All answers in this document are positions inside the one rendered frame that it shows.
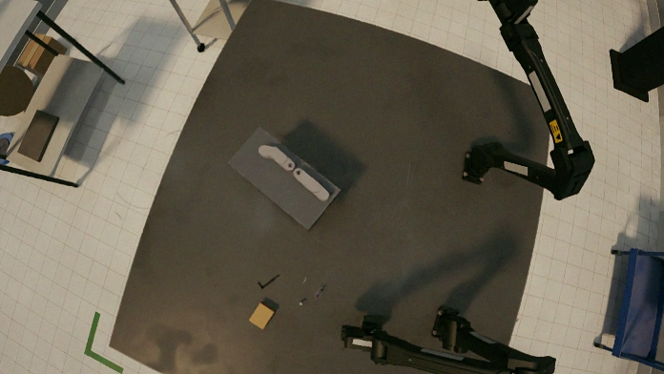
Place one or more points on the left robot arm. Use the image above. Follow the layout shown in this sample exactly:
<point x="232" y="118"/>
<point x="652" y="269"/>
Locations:
<point x="386" y="349"/>

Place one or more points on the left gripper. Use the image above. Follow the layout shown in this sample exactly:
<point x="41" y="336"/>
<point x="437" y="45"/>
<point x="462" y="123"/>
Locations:
<point x="377" y="320"/>

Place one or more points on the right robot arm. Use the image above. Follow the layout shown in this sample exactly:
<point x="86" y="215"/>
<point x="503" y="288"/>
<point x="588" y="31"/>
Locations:
<point x="528" y="52"/>

